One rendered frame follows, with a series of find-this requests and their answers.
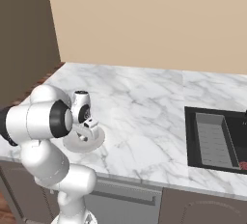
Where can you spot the grey dishwasher front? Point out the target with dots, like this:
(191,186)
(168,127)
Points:
(128,211)

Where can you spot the black sink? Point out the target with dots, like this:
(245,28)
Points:
(191,137)

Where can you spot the red round item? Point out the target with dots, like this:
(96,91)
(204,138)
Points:
(243,165)

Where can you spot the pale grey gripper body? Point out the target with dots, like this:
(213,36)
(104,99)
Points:
(93,145)

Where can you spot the grey sink basket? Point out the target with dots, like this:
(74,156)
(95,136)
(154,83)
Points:
(212,141)

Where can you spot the tall brown cupboard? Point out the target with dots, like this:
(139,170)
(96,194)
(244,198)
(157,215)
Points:
(25,34)

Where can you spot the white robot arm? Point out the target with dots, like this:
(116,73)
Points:
(35,121)

